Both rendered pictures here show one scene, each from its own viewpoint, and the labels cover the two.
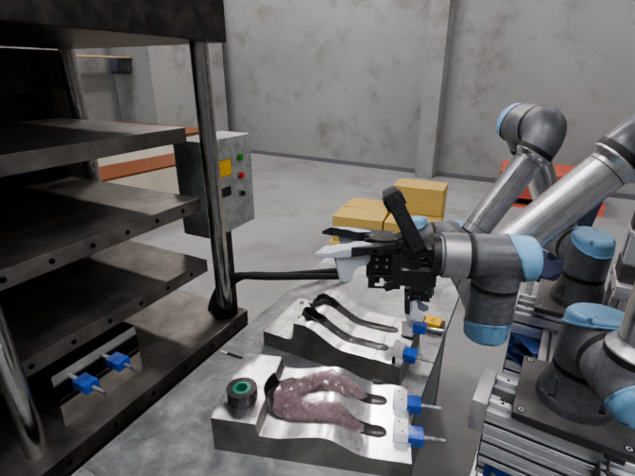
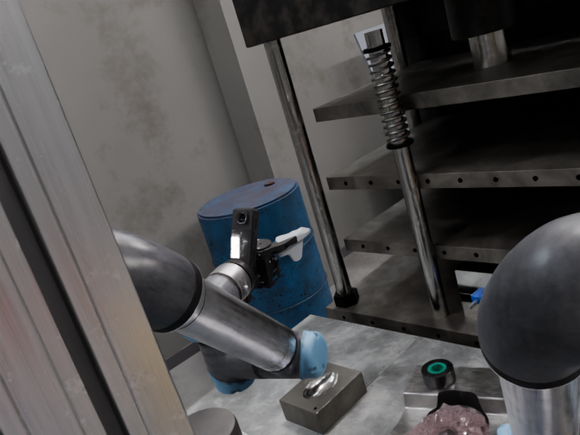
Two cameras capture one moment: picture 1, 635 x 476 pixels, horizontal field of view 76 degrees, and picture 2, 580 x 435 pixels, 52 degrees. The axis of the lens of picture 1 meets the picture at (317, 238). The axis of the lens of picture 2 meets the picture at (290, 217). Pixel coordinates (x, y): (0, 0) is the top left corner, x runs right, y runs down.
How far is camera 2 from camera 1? 1.57 m
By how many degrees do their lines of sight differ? 104
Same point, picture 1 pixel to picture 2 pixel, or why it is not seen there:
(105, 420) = (470, 332)
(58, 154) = (478, 90)
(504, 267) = not seen: hidden behind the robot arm
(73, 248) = (477, 176)
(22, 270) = (439, 179)
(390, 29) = not seen: outside the picture
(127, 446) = (435, 349)
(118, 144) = (542, 80)
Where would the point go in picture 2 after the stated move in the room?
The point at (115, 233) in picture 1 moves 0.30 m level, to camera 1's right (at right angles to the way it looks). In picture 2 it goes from (520, 175) to (526, 215)
